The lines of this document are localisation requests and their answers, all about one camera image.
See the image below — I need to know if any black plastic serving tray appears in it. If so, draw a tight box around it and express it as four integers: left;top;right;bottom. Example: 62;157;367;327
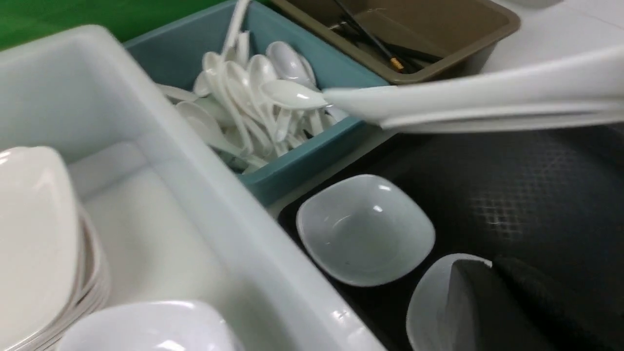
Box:
277;126;624;351

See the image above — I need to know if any large white square plate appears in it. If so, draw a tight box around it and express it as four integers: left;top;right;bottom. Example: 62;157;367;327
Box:
323;47;624;134

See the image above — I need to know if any brown plastic bin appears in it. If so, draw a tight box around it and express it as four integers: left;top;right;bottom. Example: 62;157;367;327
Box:
273;0;521;85

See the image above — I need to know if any white spoon leaning on tub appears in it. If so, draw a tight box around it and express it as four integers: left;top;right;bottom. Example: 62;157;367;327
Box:
221;0;251;53

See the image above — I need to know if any stack of white bowls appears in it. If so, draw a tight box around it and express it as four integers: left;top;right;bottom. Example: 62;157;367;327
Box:
56;300;244;351

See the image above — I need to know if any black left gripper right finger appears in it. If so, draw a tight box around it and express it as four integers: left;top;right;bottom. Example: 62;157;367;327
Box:
492;256;624;351

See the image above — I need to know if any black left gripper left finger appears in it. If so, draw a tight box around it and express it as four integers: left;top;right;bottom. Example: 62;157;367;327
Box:
440;259;566;351

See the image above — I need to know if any white ceramic soup spoon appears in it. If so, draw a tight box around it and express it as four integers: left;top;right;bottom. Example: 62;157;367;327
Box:
259;80;330;111

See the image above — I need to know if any stack of white plates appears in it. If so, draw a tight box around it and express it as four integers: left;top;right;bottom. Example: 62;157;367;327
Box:
0;146;112;351

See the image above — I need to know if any green cloth backdrop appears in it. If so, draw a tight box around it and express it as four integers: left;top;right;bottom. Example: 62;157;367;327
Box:
0;0;220;50

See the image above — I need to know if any small white bowl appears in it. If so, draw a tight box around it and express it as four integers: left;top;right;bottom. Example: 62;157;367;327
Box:
406;253;492;351
296;174;436;287

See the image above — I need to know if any pile of white spoons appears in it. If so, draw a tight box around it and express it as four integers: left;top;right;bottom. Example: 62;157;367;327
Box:
158;31;346;174

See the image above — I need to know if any large white plastic tub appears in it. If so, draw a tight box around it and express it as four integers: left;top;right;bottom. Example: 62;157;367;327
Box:
1;26;384;351

